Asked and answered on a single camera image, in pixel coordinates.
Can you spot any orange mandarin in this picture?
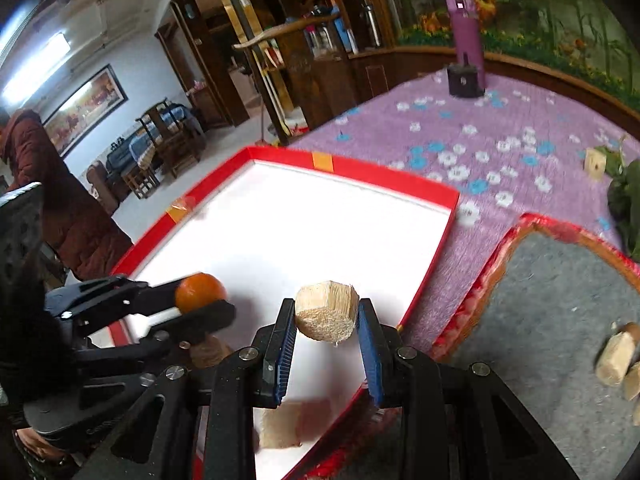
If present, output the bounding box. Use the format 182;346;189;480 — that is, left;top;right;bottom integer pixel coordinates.
174;272;228;315

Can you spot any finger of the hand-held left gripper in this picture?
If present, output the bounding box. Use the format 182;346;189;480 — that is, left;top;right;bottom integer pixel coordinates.
75;301;237;396
44;274;191;320

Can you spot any red box tray white inside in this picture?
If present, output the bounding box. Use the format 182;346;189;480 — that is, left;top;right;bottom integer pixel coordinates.
107;146;461;480

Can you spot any silver thermos flask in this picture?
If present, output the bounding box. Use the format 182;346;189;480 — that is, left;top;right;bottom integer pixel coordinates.
361;2;383;48

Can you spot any brown longan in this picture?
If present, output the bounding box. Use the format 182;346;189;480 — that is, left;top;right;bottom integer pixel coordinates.
190;335;233;368

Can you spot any broom with pale handle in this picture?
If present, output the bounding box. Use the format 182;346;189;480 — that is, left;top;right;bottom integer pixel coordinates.
257;45;296;146

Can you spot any blue checked table cover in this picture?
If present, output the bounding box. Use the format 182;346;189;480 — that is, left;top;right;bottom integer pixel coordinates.
127;105;193;171

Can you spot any purple thermos bottle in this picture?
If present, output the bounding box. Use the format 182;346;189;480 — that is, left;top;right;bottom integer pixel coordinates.
444;0;487;88

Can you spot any dark wooden chair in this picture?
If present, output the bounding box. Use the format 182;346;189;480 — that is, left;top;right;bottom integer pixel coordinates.
135;100;206;178

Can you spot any grey mat with red fringe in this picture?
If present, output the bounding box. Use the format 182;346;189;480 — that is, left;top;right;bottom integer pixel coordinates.
295;212;640;480

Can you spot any ceiling light panel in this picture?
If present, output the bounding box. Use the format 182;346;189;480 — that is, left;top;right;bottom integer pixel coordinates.
2;32;71;103

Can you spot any wooden chair with curved rail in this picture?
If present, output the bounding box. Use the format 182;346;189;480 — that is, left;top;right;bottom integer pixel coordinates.
232;12;358;133

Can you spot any artificial flower glass partition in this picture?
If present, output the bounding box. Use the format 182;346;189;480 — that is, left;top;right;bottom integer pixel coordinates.
372;0;640;106

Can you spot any gold mirrored pillar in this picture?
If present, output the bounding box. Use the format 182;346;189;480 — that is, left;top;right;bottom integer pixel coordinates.
202;0;296;146

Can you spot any green leafy vegetable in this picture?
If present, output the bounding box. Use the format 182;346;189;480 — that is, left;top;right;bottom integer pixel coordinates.
597;135;640;263

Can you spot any small black cup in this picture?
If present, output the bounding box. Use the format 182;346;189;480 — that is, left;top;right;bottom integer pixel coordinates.
446;62;486;98

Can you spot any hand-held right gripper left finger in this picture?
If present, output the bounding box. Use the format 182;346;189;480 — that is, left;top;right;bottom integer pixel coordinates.
75;299;297;480

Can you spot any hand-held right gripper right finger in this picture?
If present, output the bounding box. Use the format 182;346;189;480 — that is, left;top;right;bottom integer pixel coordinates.
356;299;581;480

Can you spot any framed wall painting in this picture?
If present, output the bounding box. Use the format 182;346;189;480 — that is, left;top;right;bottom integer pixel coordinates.
42;64;130;158

